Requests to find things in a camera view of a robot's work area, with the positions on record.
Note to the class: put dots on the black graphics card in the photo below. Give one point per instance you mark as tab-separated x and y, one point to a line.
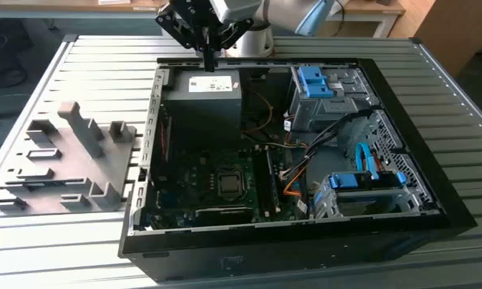
223	215

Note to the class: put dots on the wooden desk white frame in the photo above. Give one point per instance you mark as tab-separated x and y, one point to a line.
64	6

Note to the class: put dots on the black CPU socket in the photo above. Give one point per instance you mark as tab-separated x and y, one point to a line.
228	196

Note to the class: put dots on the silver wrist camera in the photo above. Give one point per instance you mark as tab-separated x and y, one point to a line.
236	10

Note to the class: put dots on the silver CPU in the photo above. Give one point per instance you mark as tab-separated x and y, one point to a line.
228	183

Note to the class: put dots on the grey power supply unit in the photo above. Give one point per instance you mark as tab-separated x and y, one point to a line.
200	114

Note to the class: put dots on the wooden cabinet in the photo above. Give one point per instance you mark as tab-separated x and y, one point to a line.
458	30

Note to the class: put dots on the blue drive cage latch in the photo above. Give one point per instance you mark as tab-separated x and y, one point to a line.
312	81

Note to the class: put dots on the metal drive cage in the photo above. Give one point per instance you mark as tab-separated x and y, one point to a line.
324	111

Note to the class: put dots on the metal disk bay cage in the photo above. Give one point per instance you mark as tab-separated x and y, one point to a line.
384	198

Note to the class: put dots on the green motherboard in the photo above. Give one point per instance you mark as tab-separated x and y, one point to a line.
192	180

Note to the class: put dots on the black wheeled bin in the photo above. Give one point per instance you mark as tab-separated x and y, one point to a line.
3	60

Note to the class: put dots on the blue disk carrier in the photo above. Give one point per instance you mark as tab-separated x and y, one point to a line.
344	182

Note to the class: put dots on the black RAM slot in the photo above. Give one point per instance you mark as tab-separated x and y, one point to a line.
260	180

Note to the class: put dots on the black open PC case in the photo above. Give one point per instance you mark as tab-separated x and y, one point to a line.
264	253

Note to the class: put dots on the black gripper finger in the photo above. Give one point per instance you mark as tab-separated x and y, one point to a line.
172	24
228	39

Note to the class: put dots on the grey parts rack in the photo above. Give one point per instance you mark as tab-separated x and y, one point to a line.
76	168

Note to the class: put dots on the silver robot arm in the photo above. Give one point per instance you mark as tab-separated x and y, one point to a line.
255	39

